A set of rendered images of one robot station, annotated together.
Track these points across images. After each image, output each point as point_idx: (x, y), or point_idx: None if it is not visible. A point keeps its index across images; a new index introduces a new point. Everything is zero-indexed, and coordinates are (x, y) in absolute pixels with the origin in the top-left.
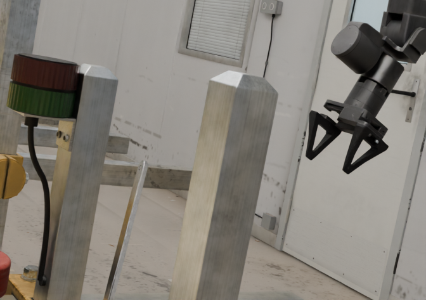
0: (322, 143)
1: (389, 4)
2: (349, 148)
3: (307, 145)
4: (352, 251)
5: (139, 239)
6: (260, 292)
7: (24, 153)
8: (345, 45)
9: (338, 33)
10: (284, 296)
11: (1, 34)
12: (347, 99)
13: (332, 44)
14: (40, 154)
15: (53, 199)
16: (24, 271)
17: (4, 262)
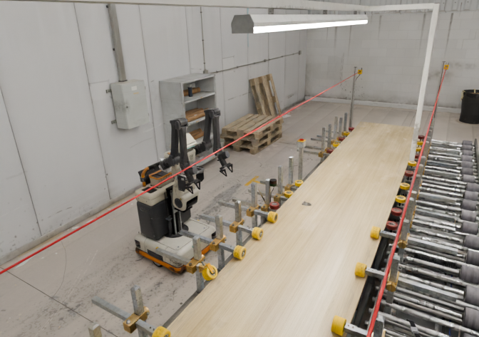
0: (189, 190)
1: (184, 161)
2: (199, 185)
3: (192, 192)
4: None
5: None
6: (237, 199)
7: (245, 208)
8: (196, 171)
9: (192, 170)
10: (235, 198)
11: (256, 190)
12: (192, 179)
13: (194, 172)
14: (243, 207)
15: (269, 193)
16: (264, 206)
17: (272, 201)
